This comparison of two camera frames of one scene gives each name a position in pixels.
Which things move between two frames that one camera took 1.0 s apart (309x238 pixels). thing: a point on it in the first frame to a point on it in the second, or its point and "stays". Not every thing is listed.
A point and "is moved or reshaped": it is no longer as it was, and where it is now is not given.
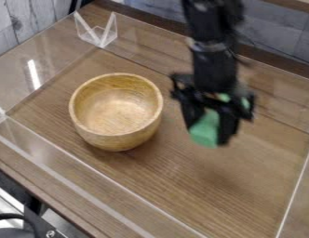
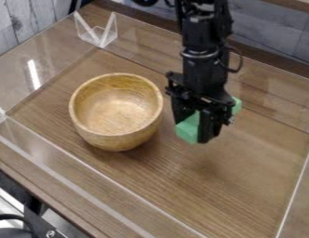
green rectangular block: x=205 y=128 is moved or reshaped
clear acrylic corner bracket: x=98 y=35 stays
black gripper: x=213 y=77 to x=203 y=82
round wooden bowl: x=115 y=109 stays
